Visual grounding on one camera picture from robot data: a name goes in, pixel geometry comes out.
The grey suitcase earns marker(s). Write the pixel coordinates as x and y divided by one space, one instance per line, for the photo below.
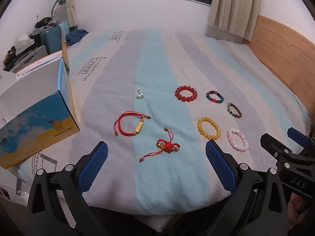
29 57

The black bag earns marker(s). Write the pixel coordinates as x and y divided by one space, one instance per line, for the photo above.
45 22

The dark blue clothes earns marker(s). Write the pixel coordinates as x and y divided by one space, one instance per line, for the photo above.
76 36

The person's right hand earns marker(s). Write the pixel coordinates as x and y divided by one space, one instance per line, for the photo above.
299 211

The striped blue grey blanket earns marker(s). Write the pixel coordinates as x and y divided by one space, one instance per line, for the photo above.
157 61

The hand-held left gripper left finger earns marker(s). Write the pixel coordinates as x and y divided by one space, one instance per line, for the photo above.
94 167

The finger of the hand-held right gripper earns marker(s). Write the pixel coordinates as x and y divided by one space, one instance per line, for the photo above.
299 135
273 145

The wide beige curtain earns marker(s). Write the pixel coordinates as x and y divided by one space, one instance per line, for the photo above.
233 7

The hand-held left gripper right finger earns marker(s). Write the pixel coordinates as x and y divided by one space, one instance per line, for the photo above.
220 167

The teal suitcase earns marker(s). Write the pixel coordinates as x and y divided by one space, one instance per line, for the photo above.
53 39

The blue and white cardboard box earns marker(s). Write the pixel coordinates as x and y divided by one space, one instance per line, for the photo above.
32 127

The narrow beige curtain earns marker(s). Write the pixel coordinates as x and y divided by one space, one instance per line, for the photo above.
70 2

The white plastic bag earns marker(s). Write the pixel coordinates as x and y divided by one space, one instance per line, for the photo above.
23 41

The wooden headboard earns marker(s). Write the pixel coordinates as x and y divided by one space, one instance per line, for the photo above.
283 51

